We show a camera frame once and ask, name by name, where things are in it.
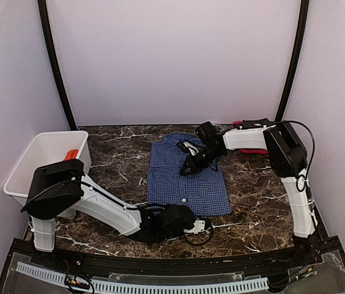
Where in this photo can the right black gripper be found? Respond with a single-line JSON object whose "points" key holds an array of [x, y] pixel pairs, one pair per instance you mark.
{"points": [[194, 169]]}

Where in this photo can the blue checked shirt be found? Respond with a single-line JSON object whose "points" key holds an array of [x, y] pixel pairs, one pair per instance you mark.
{"points": [[205, 193]]}

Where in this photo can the orange garment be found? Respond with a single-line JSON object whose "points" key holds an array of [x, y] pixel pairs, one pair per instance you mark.
{"points": [[72, 154]]}

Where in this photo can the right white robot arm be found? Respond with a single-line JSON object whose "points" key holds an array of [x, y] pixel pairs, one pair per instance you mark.
{"points": [[287, 154]]}

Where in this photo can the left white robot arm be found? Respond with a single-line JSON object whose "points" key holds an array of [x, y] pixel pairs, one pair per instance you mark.
{"points": [[64, 185]]}

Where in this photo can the white plastic laundry basket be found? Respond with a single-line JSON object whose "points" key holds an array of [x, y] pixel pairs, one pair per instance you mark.
{"points": [[44, 149]]}

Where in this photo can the red folded garment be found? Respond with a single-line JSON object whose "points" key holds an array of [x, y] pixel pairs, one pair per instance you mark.
{"points": [[239, 125]]}

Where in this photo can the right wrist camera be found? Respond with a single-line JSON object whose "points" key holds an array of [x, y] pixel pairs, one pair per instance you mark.
{"points": [[210, 138]]}

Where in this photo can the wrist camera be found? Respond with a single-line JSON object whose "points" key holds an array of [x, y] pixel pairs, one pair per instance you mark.
{"points": [[180, 221], [210, 138]]}

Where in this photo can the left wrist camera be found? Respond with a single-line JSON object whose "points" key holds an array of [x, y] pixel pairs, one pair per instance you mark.
{"points": [[180, 221]]}

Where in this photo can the right black frame post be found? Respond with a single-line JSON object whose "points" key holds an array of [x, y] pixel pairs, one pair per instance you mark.
{"points": [[295, 56]]}

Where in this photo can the black frame post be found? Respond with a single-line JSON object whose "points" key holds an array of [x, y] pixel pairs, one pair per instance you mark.
{"points": [[54, 63], [295, 56]]}

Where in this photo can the white slotted cable duct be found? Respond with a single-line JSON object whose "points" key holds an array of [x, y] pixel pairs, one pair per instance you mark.
{"points": [[140, 285]]}

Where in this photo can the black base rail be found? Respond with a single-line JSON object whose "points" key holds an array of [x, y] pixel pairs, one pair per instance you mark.
{"points": [[272, 262]]}

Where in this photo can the left black frame post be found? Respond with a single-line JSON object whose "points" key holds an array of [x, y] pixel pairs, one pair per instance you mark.
{"points": [[54, 63]]}

